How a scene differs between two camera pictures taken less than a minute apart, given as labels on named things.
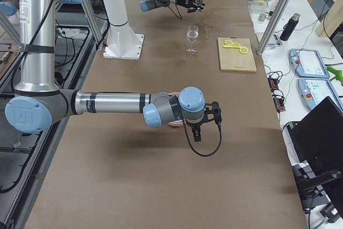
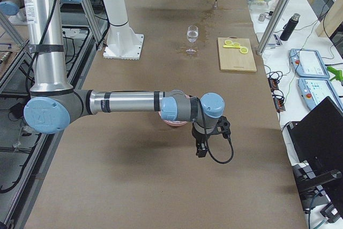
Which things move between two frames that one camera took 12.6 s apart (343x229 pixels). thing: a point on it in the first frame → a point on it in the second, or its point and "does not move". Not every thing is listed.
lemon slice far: (228, 42) does not move
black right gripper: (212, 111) → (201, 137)
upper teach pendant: (306, 63) does not move
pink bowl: (176, 123) does not move
